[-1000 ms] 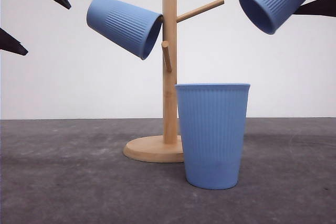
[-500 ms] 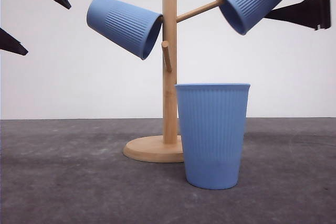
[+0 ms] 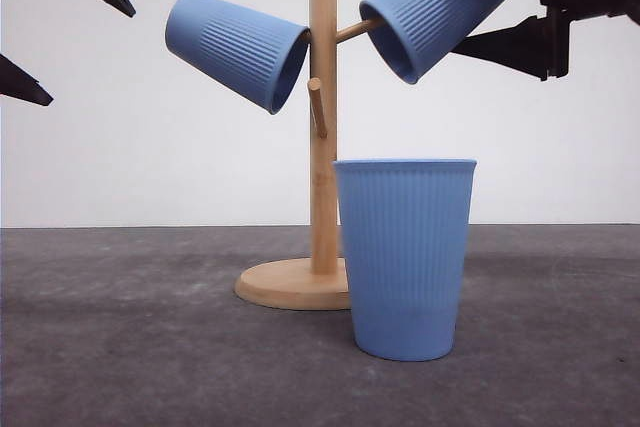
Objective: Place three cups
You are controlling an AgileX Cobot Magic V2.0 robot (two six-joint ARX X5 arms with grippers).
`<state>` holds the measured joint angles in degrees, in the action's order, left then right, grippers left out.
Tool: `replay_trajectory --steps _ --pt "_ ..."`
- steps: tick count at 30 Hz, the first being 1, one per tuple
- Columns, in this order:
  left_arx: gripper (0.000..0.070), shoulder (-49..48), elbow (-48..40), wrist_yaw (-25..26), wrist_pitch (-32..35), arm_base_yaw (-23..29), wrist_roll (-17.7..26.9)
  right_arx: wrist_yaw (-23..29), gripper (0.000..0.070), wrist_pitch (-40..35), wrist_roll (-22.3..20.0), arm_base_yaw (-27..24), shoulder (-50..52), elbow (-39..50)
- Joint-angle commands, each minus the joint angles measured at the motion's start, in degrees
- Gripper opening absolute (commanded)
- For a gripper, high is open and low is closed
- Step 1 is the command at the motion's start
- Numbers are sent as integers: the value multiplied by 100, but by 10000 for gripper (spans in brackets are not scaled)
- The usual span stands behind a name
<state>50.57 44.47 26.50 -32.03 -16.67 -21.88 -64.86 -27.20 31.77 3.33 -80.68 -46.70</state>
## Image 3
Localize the wooden mug tree stand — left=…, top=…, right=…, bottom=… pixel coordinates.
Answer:
left=235, top=0, right=366, bottom=311

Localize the blue ribbed cup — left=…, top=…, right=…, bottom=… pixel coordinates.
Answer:
left=333, top=159, right=477, bottom=362
left=165, top=0, right=311, bottom=115
left=359, top=0, right=506, bottom=85

